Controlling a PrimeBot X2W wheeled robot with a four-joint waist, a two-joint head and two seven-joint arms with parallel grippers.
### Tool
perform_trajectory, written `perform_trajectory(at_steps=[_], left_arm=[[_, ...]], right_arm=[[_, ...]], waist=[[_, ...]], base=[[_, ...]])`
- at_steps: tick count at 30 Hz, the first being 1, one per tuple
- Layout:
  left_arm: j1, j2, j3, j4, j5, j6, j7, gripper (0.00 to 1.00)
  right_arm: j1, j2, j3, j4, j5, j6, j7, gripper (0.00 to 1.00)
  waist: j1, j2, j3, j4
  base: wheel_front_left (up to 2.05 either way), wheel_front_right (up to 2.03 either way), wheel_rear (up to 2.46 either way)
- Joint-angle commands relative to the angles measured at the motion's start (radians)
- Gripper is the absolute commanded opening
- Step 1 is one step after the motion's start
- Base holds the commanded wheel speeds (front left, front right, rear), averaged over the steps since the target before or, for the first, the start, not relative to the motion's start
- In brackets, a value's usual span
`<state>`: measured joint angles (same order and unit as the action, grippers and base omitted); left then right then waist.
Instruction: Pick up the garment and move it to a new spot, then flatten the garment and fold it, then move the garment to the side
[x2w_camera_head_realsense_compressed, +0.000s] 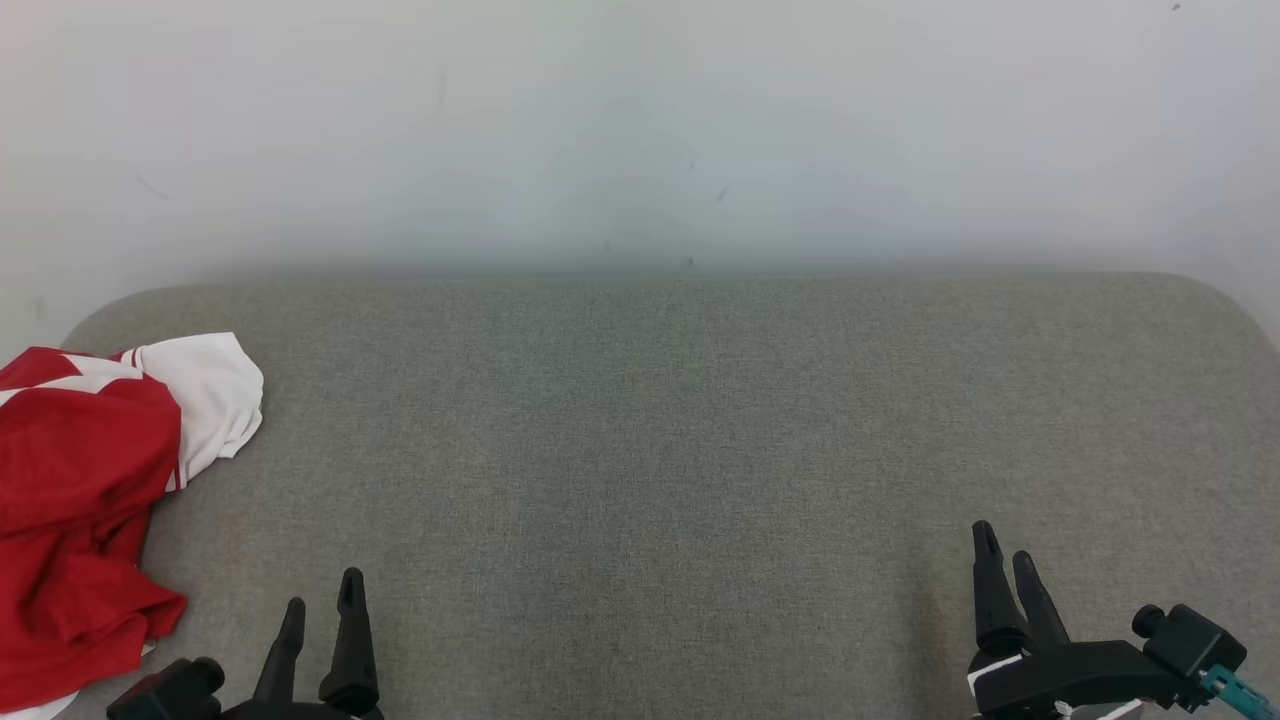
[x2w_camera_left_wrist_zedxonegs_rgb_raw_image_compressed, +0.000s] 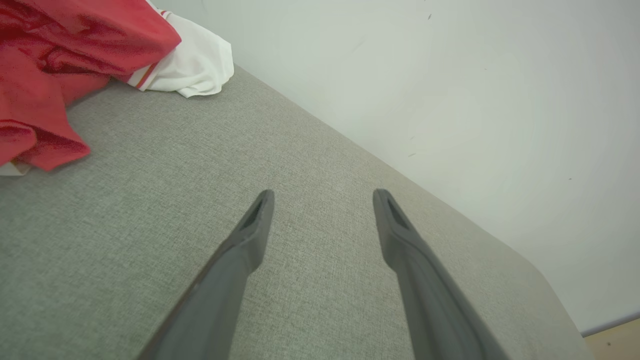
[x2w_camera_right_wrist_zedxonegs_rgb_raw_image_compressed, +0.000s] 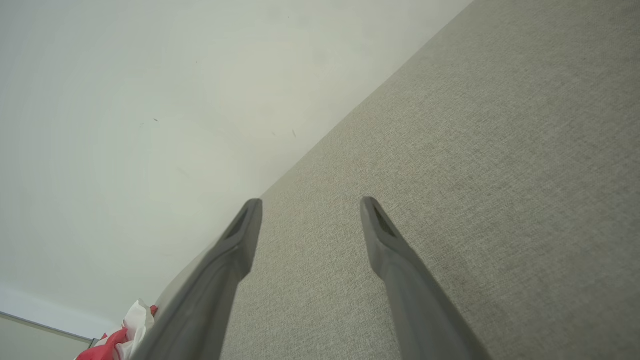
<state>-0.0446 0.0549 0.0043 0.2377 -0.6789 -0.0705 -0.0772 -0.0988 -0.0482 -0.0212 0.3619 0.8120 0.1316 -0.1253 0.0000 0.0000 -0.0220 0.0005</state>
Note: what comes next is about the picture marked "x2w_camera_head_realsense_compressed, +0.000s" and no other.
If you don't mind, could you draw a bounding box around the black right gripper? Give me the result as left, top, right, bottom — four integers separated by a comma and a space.
967, 520, 1182, 720

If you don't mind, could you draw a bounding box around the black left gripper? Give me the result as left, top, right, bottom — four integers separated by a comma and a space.
220, 568, 387, 720

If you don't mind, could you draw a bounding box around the red and white jersey shirt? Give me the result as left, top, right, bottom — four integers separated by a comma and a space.
0, 332, 265, 546

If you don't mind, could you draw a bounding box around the teal right camera connector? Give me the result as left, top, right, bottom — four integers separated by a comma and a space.
1199, 664, 1278, 717

